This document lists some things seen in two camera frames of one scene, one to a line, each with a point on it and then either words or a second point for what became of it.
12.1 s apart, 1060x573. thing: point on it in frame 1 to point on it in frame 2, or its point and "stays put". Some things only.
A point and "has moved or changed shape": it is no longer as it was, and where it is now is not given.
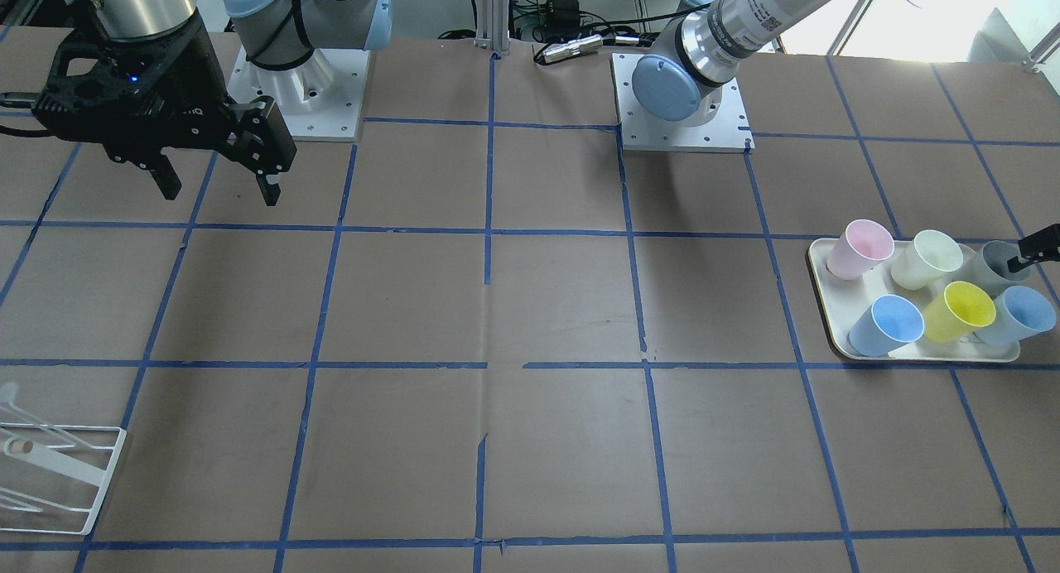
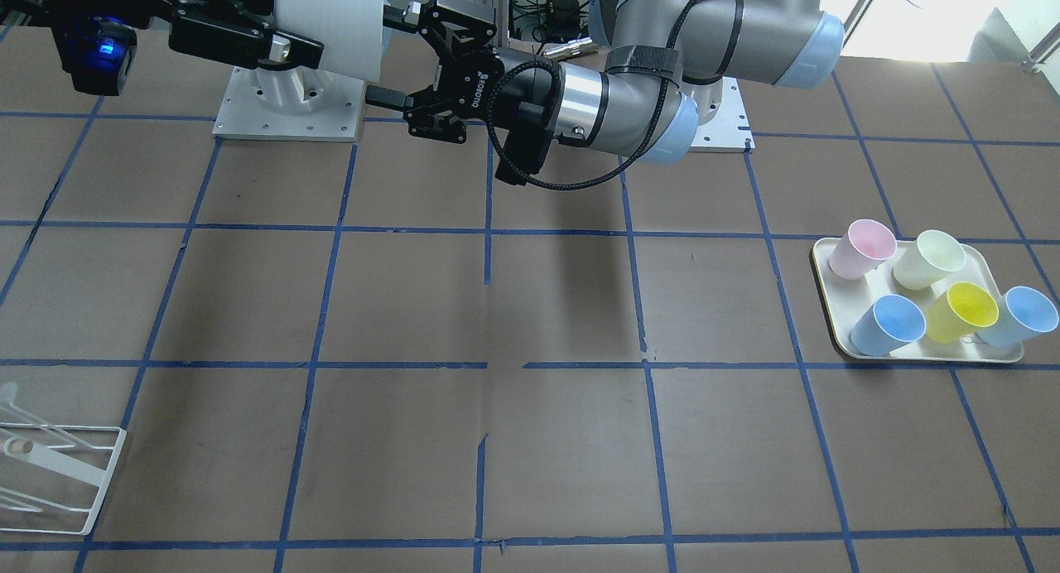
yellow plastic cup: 956,311 stays put
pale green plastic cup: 919,260 stays put
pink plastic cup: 862,246 stays put
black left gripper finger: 1040,247 to 476,81
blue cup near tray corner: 1018,314 stays put
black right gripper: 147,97 to 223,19
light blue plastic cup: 890,323 stays put
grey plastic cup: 989,264 has moved or changed shape
